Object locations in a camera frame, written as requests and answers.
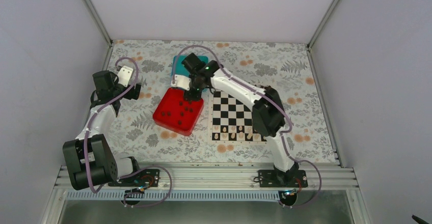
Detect teal plastic box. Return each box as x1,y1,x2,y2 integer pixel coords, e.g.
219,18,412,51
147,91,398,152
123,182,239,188
170,55,190,83

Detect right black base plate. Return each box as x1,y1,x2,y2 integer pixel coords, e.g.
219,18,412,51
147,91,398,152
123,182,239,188
253,170,308,188

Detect red plastic tray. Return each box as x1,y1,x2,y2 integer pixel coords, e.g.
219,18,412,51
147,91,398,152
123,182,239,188
152,88,204,136

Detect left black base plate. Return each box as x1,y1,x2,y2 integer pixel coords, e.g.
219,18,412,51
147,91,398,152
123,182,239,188
108,169,160,188

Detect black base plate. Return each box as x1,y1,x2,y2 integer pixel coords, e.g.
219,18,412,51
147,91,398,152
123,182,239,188
253,170,308,188
108,169,160,188

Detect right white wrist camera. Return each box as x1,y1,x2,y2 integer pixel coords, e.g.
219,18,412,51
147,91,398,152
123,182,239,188
171,74,191,91

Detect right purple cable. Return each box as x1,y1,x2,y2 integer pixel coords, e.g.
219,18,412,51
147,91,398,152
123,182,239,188
171,45,322,210

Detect floral patterned table mat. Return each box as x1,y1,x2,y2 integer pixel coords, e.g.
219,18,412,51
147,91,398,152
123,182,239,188
106,40,335,163

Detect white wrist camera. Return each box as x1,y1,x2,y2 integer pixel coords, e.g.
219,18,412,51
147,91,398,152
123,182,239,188
171,74,191,91
117,66,133,88

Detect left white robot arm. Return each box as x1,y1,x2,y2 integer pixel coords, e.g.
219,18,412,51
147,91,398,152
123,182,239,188
62,66,142,190

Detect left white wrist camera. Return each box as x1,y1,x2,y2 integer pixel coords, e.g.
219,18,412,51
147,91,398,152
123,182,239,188
117,66,133,88

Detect purple cable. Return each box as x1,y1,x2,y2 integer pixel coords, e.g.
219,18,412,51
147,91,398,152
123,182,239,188
171,45,322,210
83,57,173,208

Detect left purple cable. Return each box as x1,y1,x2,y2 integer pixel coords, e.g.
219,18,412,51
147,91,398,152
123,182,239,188
83,57,173,208

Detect aluminium mounting rail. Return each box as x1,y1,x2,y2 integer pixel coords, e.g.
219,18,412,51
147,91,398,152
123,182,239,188
157,162,359,190

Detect aluminium corner post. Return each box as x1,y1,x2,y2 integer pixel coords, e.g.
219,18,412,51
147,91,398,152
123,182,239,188
84,0,112,45

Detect black white chessboard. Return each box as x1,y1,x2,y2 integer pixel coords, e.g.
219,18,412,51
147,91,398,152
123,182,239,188
208,90,267,146

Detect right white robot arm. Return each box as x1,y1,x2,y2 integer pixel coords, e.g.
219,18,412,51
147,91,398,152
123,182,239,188
171,53,299,187

